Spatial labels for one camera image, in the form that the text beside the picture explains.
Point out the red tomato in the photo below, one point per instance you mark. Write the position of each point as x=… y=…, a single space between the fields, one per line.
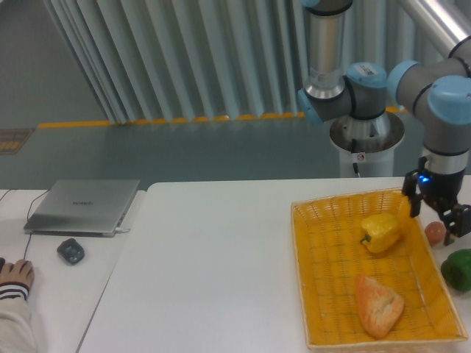
x=435 y=232

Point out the green bell pepper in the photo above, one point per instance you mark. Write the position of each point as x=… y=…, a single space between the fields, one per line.
x=456 y=270

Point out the dark earbud case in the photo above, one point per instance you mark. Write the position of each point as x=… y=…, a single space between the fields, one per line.
x=71 y=251

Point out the triangular brown bread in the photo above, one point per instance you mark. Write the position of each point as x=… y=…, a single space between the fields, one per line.
x=379 y=306

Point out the yellow wicker basket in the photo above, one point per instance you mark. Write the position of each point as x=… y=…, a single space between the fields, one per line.
x=329 y=256

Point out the white pleated curtain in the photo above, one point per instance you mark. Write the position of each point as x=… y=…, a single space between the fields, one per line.
x=194 y=60

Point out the silver laptop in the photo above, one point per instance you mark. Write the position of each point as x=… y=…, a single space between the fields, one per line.
x=83 y=207

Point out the cream sleeved forearm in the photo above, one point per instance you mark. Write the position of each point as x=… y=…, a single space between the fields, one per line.
x=16 y=330

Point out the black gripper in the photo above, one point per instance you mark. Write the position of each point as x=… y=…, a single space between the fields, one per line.
x=440 y=192

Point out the black computer mouse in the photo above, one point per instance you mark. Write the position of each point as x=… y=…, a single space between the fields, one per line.
x=1 y=264

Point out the yellow bell pepper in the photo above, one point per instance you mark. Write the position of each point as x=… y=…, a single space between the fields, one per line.
x=381 y=231

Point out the person's hand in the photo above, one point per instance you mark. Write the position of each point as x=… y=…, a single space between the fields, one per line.
x=17 y=280

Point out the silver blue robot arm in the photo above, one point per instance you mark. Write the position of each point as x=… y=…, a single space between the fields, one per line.
x=437 y=95

